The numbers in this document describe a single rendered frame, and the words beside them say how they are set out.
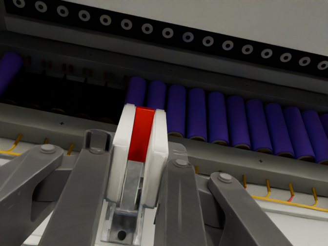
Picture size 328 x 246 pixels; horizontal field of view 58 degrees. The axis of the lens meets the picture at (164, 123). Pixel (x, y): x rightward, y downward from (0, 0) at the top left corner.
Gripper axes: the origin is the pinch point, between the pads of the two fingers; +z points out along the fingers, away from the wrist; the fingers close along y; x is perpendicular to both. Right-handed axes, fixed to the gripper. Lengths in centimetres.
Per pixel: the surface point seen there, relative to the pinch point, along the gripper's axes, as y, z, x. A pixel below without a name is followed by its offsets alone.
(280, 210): 12.2, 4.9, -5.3
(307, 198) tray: 15.3, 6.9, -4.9
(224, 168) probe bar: 7.3, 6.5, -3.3
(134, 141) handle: -0.3, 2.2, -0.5
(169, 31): 1.1, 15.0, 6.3
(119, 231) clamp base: -0.2, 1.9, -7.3
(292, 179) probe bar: 13.1, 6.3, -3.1
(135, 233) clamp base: 0.8, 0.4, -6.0
